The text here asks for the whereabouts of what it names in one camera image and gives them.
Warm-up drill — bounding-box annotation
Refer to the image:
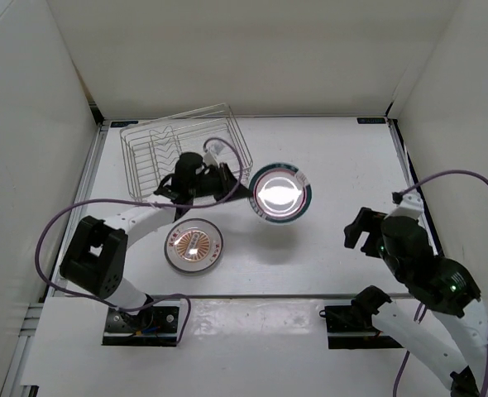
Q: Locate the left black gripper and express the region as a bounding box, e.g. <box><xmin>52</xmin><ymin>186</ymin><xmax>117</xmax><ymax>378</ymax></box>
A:
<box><xmin>189</xmin><ymin>162</ymin><xmax>253</xmax><ymax>203</ymax></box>

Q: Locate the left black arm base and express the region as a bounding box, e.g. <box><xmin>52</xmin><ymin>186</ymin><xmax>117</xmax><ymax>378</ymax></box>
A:
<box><xmin>101</xmin><ymin>300</ymin><xmax>180</xmax><ymax>347</ymax></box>

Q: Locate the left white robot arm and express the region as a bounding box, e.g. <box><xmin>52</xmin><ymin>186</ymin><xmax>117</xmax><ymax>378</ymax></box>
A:
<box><xmin>60</xmin><ymin>152</ymin><xmax>252</xmax><ymax>331</ymax></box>

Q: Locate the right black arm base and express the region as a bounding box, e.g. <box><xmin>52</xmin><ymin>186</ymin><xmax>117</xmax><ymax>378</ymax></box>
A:
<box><xmin>319</xmin><ymin>305</ymin><xmax>402</xmax><ymax>350</ymax></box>

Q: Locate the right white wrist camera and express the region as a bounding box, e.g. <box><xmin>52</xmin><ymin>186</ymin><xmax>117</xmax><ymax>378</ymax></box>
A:
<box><xmin>388</xmin><ymin>192</ymin><xmax>424</xmax><ymax>220</ymax></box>

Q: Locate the wire dish rack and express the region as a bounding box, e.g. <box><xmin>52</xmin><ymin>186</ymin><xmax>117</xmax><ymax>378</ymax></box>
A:
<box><xmin>120</xmin><ymin>103</ymin><xmax>253</xmax><ymax>201</ymax></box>

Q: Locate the orange sunburst plate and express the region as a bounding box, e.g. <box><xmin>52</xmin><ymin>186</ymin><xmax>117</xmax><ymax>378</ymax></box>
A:
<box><xmin>164</xmin><ymin>218</ymin><xmax>224</xmax><ymax>275</ymax></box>
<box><xmin>164</xmin><ymin>229</ymin><xmax>223</xmax><ymax>274</ymax></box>

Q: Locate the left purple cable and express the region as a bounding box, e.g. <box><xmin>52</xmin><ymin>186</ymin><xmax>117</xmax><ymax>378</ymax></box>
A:
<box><xmin>34</xmin><ymin>136</ymin><xmax>192</xmax><ymax>344</ymax></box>

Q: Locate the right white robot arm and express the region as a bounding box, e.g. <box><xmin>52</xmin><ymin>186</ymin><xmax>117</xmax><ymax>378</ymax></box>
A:
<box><xmin>344</xmin><ymin>208</ymin><xmax>488</xmax><ymax>396</ymax></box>

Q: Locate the green rimmed plate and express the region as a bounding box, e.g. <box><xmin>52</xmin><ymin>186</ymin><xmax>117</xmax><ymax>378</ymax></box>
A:
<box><xmin>248</xmin><ymin>162</ymin><xmax>313</xmax><ymax>225</ymax></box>

